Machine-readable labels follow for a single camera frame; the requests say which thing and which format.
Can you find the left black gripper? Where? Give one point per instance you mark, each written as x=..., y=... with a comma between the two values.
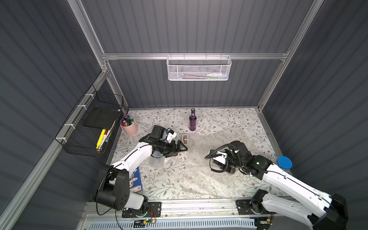
x=174, y=147

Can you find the white tape dispenser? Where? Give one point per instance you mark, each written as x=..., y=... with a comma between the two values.
x=185, y=139

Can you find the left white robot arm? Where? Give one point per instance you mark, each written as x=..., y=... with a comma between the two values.
x=112, y=188

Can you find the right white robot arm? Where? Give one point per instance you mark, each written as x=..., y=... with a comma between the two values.
x=312, y=207

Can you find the purple liquid glass bottle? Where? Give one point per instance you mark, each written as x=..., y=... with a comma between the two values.
x=192, y=120

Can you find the blue-lid pencil jar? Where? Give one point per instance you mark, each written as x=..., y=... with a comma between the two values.
x=284, y=163

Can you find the pink marker cup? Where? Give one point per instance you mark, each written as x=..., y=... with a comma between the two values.
x=129, y=125

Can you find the blue sticker sheet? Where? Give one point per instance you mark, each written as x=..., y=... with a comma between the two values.
x=135, y=183

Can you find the yellow highlighter in basket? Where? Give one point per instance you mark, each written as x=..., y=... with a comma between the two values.
x=101, y=137

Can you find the black notebook in basket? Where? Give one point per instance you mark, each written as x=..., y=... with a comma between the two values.
x=101, y=118

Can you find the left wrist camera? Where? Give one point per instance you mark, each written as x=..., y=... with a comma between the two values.
x=170, y=135

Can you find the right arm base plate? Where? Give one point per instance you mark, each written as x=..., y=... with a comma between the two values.
x=246, y=207

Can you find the aluminium front rail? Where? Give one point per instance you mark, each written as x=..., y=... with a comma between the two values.
x=198, y=208

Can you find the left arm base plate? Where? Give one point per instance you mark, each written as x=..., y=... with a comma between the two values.
x=148, y=210

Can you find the white wire wall basket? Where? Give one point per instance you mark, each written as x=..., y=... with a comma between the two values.
x=198, y=67

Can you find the white ventilated cable duct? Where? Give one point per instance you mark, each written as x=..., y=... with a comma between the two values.
x=176, y=224

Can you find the black wire wall basket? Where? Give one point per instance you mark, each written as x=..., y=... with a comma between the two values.
x=88, y=129

